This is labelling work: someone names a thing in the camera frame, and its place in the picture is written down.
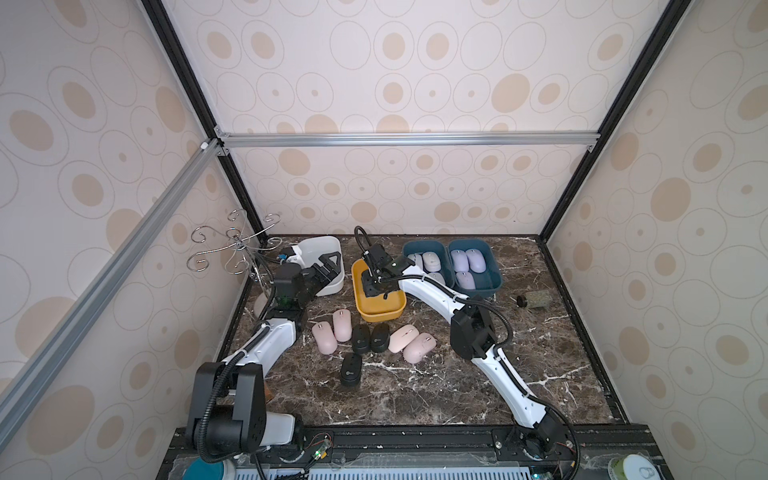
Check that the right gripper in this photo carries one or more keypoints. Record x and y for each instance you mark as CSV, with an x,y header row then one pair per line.
x,y
374,278

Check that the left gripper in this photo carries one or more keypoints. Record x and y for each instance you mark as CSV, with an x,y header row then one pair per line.
x,y
332,270

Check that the white storage box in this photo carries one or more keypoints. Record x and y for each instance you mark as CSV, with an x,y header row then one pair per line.
x,y
312,248

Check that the yellow storage box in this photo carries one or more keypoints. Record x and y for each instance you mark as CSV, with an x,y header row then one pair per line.
x,y
375,309

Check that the teal storage box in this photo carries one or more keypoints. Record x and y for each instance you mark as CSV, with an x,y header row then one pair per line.
x,y
420,246
487,283

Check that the white mouse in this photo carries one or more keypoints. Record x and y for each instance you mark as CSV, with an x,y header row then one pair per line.
x,y
417,258
438,278
431,262

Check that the black mouse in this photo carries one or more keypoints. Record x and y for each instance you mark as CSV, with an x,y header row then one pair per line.
x,y
380,338
372,290
360,339
351,370

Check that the purple mouse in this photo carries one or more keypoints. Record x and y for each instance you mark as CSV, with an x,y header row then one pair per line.
x,y
465,280
476,261
460,261

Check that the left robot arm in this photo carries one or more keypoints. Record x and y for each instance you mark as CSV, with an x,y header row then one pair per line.
x,y
228,415

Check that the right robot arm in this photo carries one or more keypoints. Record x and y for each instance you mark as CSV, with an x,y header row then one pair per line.
x,y
478,332

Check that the pink mouse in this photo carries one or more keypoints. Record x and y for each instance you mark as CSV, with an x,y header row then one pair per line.
x,y
401,338
342,325
324,337
419,348

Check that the pink mouse far left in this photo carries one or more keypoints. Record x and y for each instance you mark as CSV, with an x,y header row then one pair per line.
x,y
324,337

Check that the horizontal aluminium back bar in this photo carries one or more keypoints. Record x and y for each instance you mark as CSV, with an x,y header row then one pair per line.
x,y
263,140

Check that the small green sponge block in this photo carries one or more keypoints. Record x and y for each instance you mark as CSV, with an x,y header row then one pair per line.
x,y
539,299

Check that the teal round container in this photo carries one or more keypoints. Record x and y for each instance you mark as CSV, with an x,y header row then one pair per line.
x,y
224,470

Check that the aluminium left side bar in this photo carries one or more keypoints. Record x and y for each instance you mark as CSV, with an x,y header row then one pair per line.
x,y
39,372

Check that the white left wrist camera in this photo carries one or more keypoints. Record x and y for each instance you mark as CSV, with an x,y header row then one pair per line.
x,y
290,255

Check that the silver wire cup rack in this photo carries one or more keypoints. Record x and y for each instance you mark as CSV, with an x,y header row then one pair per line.
x,y
246,253

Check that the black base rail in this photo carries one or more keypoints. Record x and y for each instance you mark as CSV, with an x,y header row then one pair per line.
x,y
427,452

